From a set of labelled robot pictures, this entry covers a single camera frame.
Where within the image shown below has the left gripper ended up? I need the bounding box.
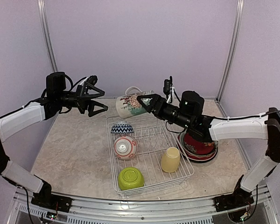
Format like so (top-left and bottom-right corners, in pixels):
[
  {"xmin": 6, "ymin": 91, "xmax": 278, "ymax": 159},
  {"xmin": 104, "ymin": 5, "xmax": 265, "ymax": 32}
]
[{"xmin": 56, "ymin": 81, "xmax": 108, "ymax": 117}]

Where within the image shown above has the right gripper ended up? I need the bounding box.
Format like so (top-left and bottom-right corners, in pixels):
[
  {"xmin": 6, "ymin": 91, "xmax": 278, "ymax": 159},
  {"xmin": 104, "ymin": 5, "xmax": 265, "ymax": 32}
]
[{"xmin": 138, "ymin": 92, "xmax": 193, "ymax": 129}]

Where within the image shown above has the teal floral mug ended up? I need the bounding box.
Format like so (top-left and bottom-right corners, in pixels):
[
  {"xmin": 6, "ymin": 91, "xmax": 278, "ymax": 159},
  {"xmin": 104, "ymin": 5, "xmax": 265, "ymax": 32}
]
[{"xmin": 115, "ymin": 86, "xmax": 154, "ymax": 119}]

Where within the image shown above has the blue white patterned bowl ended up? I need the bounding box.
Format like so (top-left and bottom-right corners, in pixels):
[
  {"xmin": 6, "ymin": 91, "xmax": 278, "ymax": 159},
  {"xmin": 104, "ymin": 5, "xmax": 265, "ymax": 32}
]
[{"xmin": 110, "ymin": 122, "xmax": 134, "ymax": 134}]

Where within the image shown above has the pink polka dot plate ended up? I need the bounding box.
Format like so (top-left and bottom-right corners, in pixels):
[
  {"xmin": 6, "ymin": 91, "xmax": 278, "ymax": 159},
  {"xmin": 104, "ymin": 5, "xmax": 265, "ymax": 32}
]
[{"xmin": 178, "ymin": 134, "xmax": 217, "ymax": 159}]

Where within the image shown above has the white red patterned bowl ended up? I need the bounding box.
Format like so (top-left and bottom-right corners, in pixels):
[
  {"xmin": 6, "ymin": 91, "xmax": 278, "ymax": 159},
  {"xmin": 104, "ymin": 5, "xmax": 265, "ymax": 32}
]
[{"xmin": 114, "ymin": 136, "xmax": 138, "ymax": 160}]

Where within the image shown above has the red teal floral plate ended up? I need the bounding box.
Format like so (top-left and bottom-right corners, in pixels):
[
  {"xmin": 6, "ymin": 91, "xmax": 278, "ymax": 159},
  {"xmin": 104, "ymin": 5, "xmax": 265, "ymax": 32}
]
[{"xmin": 177, "ymin": 135, "xmax": 218, "ymax": 162}]

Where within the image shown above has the teal red flower plate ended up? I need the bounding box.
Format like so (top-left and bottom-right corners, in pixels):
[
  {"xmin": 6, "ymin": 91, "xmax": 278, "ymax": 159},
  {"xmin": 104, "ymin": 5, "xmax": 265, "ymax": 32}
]
[{"xmin": 178, "ymin": 133, "xmax": 217, "ymax": 156}]

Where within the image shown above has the pale yellow cup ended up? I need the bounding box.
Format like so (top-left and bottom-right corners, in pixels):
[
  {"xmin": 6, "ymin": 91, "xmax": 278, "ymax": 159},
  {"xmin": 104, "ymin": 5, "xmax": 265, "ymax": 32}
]
[{"xmin": 161, "ymin": 147, "xmax": 181, "ymax": 173}]

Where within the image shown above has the black rimmed beige plate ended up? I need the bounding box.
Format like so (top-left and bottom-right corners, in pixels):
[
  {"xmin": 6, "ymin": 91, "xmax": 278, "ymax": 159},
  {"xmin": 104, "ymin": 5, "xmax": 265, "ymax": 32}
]
[{"xmin": 191, "ymin": 151, "xmax": 218, "ymax": 163}]

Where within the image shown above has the lime green bowl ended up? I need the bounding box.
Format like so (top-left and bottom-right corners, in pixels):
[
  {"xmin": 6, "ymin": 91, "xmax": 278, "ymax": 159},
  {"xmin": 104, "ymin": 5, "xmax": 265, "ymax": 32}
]
[{"xmin": 118, "ymin": 167, "xmax": 145, "ymax": 190}]

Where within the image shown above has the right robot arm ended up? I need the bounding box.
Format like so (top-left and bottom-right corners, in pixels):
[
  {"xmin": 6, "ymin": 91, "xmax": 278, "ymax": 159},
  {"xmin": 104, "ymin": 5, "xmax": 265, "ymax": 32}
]
[{"xmin": 137, "ymin": 91, "xmax": 280, "ymax": 207}]

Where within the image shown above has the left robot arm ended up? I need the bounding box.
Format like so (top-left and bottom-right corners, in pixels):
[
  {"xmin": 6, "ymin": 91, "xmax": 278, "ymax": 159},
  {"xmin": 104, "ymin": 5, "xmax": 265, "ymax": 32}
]
[{"xmin": 0, "ymin": 77, "xmax": 108, "ymax": 208}]

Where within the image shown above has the white wire dish rack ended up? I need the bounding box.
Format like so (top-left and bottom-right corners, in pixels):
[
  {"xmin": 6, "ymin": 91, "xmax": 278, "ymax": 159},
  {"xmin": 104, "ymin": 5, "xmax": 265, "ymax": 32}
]
[{"xmin": 106, "ymin": 115, "xmax": 194, "ymax": 196}]

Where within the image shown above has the left aluminium frame post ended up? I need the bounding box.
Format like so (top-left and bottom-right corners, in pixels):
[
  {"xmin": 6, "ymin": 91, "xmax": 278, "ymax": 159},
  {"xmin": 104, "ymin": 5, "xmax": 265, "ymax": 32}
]
[{"xmin": 37, "ymin": 0, "xmax": 58, "ymax": 72}]

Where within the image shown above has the aluminium frame post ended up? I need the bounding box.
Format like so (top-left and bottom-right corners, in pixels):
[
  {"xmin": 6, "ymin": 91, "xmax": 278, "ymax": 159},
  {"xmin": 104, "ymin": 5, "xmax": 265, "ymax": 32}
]
[
  {"xmin": 216, "ymin": 0, "xmax": 245, "ymax": 103},
  {"xmin": 37, "ymin": 0, "xmax": 58, "ymax": 72}
]

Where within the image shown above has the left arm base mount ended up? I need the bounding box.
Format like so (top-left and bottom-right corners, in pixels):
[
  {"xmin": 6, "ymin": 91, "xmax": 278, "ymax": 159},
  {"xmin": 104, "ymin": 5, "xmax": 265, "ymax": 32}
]
[{"xmin": 31, "ymin": 194, "xmax": 72, "ymax": 213}]

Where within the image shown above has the right aluminium frame post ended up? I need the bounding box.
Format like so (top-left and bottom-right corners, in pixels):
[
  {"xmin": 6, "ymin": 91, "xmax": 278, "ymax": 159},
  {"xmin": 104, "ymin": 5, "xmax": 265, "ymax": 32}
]
[{"xmin": 216, "ymin": 0, "xmax": 245, "ymax": 103}]

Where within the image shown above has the front aluminium rail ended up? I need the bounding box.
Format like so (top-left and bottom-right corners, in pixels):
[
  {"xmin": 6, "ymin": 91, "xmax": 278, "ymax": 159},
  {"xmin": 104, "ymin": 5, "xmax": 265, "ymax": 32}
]
[{"xmin": 13, "ymin": 184, "xmax": 273, "ymax": 224}]

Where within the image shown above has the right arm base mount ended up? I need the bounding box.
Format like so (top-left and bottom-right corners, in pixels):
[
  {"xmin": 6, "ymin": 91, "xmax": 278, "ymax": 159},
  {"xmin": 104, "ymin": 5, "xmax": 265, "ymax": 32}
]
[{"xmin": 213, "ymin": 194, "xmax": 254, "ymax": 212}]

